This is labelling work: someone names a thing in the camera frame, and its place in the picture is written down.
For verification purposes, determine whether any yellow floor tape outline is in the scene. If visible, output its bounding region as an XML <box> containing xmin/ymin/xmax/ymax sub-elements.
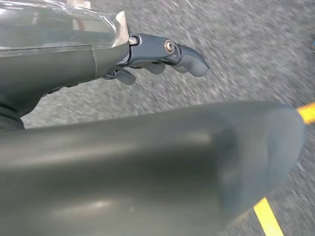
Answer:
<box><xmin>253</xmin><ymin>102</ymin><xmax>315</xmax><ymax>236</ymax></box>

